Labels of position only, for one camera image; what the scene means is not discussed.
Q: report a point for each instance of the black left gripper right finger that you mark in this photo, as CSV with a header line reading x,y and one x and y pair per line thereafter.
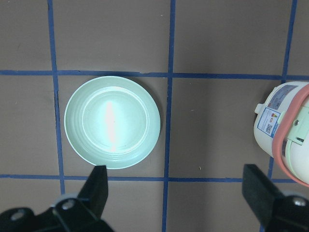
x,y
276,211

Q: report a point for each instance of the light green round plate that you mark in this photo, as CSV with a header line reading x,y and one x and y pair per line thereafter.
x,y
112,121

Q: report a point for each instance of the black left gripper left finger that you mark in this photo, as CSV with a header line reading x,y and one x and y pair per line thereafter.
x,y
81,213

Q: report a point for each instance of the white pink rice cooker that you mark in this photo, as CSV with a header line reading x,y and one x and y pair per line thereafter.
x,y
281,129

